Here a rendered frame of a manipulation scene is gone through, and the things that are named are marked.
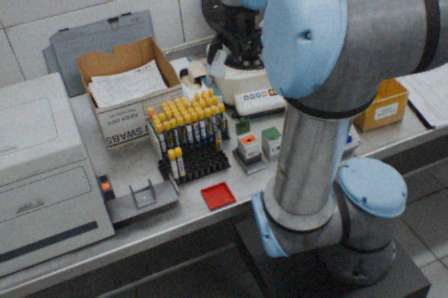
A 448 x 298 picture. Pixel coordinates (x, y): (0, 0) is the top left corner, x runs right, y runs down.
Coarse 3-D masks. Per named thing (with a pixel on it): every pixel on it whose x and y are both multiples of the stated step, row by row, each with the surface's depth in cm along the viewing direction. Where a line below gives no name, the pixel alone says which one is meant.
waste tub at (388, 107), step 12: (384, 84) 140; (396, 84) 134; (384, 96) 141; (396, 96) 129; (408, 96) 131; (372, 108) 129; (384, 108) 130; (396, 108) 132; (360, 120) 133; (372, 120) 132; (384, 120) 134; (396, 120) 136
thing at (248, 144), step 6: (240, 138) 124; (246, 138) 124; (252, 138) 124; (240, 144) 125; (246, 144) 123; (252, 144) 123; (258, 144) 123; (240, 150) 126; (246, 150) 123; (252, 150) 124; (258, 150) 125; (246, 156) 124; (252, 156) 125
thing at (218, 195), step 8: (216, 184) 123; (224, 184) 123; (200, 192) 122; (208, 192) 122; (216, 192) 122; (224, 192) 121; (208, 200) 120; (216, 200) 120; (224, 200) 119; (232, 200) 118; (216, 208) 118
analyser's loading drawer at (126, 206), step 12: (168, 180) 120; (132, 192) 114; (144, 192) 118; (156, 192) 118; (168, 192) 117; (108, 204) 116; (120, 204) 116; (132, 204) 115; (144, 204) 114; (156, 204) 115; (120, 216) 113; (132, 216) 114
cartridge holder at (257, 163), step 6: (234, 150) 130; (240, 156) 127; (258, 156) 125; (240, 162) 128; (246, 162) 125; (252, 162) 126; (258, 162) 126; (264, 162) 126; (246, 168) 125; (252, 168) 125; (258, 168) 126
